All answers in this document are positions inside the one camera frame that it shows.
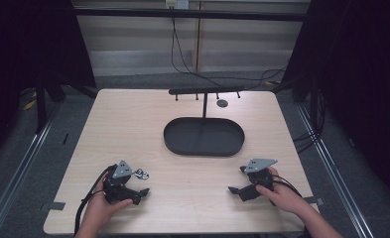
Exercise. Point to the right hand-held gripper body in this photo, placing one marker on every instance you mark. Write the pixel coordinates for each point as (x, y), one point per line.
(258, 178)

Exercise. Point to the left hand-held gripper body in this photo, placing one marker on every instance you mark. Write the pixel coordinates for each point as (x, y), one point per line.
(117, 185)

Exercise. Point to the black hook stand with tray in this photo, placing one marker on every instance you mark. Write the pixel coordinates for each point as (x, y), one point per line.
(204, 137)

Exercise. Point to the person's right hand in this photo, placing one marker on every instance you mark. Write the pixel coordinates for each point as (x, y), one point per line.
(282, 196)

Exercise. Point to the person's left hand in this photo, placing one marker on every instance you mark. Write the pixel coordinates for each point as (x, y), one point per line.
(100, 210)

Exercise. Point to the grey tape strip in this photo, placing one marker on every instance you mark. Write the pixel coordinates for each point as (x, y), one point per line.
(53, 206)
(314, 200)

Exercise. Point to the round black table grommet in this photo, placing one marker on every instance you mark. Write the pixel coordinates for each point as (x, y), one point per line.
(222, 103)

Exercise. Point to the black metal stand leg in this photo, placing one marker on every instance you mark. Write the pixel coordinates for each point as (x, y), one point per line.
(41, 109)

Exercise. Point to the yellow floor marker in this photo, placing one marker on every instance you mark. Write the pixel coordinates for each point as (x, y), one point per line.
(29, 105)

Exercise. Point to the dark curtain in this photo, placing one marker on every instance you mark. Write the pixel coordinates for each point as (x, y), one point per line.
(27, 49)
(358, 82)

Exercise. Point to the metal floor rail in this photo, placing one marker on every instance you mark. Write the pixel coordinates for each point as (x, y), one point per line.
(14, 175)
(334, 172)

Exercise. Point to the black horizontal frame bar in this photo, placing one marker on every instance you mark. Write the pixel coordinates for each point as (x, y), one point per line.
(189, 14)

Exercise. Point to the white wall socket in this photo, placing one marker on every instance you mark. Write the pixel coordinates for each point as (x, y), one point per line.
(177, 4)

